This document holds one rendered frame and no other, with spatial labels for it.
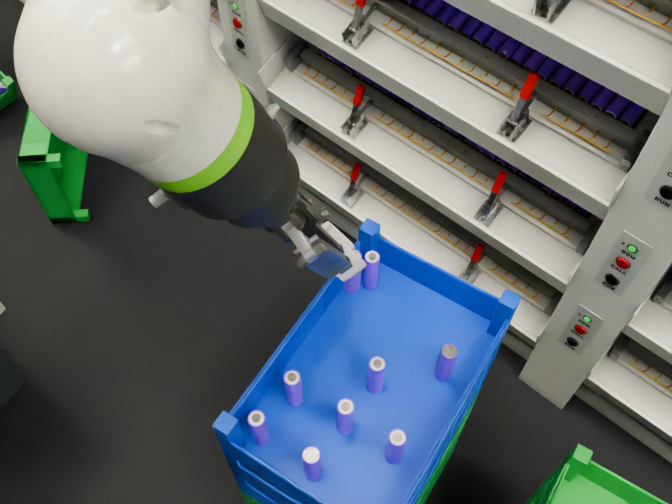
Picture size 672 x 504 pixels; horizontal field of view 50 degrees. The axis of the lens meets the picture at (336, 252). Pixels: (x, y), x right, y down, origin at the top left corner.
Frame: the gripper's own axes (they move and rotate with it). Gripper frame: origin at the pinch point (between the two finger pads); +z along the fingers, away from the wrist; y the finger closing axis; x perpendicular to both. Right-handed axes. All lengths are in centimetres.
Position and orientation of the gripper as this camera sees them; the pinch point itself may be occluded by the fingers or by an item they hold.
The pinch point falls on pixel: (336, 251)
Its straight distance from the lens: 72.9
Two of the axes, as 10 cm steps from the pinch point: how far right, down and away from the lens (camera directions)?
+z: 3.7, 3.2, 8.7
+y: 4.7, 7.5, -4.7
